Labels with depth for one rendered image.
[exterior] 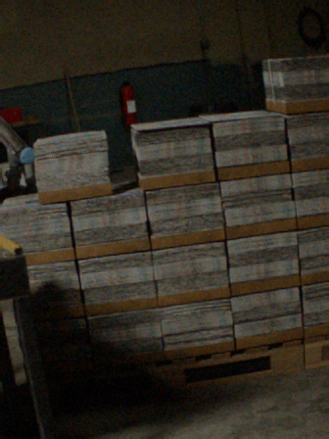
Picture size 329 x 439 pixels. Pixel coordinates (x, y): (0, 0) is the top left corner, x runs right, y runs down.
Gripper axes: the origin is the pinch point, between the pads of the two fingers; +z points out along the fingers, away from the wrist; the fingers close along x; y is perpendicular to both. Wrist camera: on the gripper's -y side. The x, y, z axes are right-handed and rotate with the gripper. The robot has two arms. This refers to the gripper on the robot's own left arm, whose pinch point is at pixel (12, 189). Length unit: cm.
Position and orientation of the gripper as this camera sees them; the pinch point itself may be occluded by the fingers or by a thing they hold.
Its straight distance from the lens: 375.8
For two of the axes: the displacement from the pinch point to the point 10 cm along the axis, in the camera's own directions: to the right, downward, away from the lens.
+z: 0.8, 1.7, -9.8
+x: 9.9, -1.3, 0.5
